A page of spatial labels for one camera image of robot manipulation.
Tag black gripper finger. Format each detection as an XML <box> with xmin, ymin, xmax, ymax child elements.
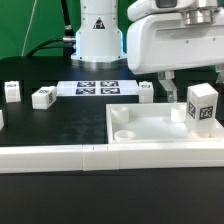
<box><xmin>158</xmin><ymin>71</ymin><xmax>177</xmax><ymax>103</ymax></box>

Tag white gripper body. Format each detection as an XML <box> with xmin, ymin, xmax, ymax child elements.
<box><xmin>126</xmin><ymin>0</ymin><xmax>224</xmax><ymax>74</ymax></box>

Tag white square tabletop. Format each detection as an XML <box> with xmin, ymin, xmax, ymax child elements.
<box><xmin>106</xmin><ymin>103</ymin><xmax>224</xmax><ymax>144</ymax></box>

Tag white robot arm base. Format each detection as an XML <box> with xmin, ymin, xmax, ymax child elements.
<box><xmin>71</xmin><ymin>0</ymin><xmax>127</xmax><ymax>70</ymax></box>

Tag white obstacle fence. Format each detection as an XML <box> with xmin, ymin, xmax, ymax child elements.
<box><xmin>0</xmin><ymin>141</ymin><xmax>224</xmax><ymax>174</ymax></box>

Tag black cable bundle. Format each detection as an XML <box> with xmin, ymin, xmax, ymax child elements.
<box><xmin>25</xmin><ymin>0</ymin><xmax>78</xmax><ymax>58</ymax></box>

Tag white AprilTag base plate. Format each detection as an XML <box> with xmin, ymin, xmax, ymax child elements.
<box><xmin>57</xmin><ymin>80</ymin><xmax>138</xmax><ymax>97</ymax></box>

